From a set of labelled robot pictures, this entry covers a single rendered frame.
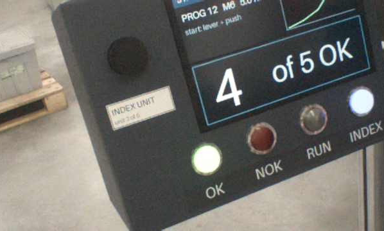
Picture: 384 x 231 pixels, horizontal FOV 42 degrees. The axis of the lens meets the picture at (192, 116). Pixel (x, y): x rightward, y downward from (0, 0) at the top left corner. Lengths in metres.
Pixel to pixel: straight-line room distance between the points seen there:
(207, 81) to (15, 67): 3.15
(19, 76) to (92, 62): 3.17
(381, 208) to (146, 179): 0.34
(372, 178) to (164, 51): 0.32
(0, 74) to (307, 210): 2.21
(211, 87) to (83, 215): 2.02
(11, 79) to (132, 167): 3.17
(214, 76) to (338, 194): 1.86
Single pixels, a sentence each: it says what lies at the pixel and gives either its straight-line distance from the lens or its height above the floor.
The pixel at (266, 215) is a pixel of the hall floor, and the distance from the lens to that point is 2.13.
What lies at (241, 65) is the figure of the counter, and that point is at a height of 1.18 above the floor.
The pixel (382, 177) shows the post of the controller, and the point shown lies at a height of 0.97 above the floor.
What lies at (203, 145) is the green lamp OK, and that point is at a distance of 0.39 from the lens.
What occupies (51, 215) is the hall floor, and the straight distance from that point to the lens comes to 2.46.
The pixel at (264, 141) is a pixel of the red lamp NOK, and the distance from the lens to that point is 0.41.
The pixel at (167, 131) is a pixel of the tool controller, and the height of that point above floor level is 1.15.
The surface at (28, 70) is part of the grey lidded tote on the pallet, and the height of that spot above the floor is 0.30.
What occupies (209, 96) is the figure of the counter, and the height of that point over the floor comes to 1.16.
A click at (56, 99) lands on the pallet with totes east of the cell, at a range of 3.51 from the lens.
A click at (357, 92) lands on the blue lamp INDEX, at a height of 1.13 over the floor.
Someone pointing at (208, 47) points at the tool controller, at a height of 1.20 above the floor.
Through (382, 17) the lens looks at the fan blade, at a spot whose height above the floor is 0.99.
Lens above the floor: 1.32
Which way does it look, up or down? 26 degrees down
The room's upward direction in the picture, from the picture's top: 11 degrees counter-clockwise
